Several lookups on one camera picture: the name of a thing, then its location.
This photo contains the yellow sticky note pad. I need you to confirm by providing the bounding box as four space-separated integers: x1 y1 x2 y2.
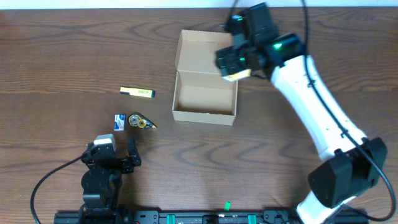
223 69 251 82

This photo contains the cardboard box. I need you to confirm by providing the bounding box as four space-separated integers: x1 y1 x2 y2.
172 30 238 126

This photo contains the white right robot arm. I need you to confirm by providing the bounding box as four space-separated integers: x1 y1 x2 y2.
215 33 387 223

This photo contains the yellow black correction tape dispenser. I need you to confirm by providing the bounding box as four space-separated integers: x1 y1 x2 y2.
128 113 157 129

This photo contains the small blue staples box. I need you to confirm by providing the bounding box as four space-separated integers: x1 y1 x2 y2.
114 114 126 131

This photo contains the yellow highlighter pen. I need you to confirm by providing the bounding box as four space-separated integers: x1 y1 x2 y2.
119 86 155 98

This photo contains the black aluminium mounting rail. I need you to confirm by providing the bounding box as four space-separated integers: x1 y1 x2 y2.
53 210 369 224

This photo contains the green clip on rail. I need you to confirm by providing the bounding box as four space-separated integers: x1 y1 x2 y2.
224 202 231 211

